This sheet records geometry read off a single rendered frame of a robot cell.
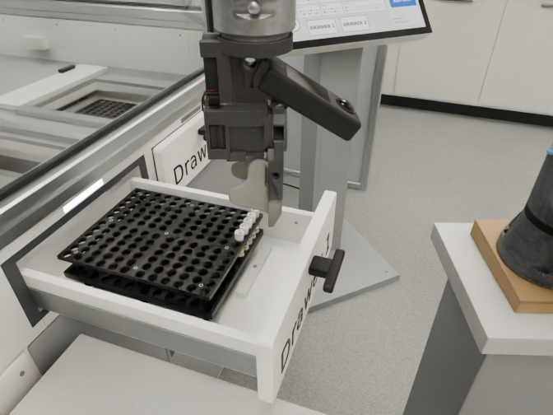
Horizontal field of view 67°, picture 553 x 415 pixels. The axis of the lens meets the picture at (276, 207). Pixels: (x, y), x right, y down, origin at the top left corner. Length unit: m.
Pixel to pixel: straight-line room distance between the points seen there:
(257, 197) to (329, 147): 1.12
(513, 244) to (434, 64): 2.72
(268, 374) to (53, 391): 0.31
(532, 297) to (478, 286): 0.08
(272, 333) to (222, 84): 0.25
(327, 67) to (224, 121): 1.05
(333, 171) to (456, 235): 0.84
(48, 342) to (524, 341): 0.68
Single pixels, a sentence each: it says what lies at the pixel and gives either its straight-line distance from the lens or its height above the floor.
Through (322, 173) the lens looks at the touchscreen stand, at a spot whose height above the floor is 0.46.
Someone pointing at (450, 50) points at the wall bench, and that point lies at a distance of 3.39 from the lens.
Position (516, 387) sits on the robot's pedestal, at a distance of 0.92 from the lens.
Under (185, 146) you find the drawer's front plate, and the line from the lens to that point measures 0.83.
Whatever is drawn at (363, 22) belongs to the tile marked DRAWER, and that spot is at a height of 1.00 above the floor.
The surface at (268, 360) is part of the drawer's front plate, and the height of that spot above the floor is 0.90.
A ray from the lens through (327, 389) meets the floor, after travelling 1.49.
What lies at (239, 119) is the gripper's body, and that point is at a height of 1.10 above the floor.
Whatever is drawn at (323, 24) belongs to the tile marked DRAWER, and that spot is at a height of 1.01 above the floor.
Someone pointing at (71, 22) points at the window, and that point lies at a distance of 0.65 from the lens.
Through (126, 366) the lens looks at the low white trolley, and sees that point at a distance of 0.64.
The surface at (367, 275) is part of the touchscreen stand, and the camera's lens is 1.80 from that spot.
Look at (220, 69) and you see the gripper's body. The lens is 0.41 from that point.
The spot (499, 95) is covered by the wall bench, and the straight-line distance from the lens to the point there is 3.49.
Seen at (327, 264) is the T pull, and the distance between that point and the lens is 0.52.
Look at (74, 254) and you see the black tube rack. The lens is 0.61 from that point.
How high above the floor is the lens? 1.26
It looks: 35 degrees down
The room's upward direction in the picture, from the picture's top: straight up
